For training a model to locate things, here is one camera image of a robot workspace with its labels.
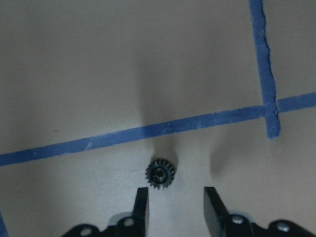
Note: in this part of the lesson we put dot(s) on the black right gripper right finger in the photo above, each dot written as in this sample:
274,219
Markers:
215,212

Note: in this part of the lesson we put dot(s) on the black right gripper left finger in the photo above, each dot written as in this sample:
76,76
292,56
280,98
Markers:
140,211

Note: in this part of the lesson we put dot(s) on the small black bearing gear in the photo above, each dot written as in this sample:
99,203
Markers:
160,173

